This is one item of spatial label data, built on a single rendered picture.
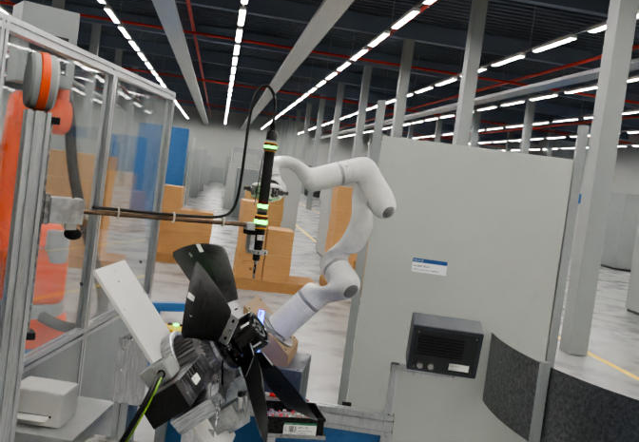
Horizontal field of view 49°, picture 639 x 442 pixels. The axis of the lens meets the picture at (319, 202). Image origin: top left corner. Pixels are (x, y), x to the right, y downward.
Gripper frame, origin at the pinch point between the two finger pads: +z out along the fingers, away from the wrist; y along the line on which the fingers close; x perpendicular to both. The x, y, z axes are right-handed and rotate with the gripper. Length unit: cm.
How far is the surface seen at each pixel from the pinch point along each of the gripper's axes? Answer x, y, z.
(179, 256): -24.1, 23.6, 6.7
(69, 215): -12, 48, 38
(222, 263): -26.1, 11.2, -2.5
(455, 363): -55, -75, -31
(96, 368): -87, 70, -61
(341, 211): -47, -9, -807
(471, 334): -43, -79, -29
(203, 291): -29.5, 9.2, 30.9
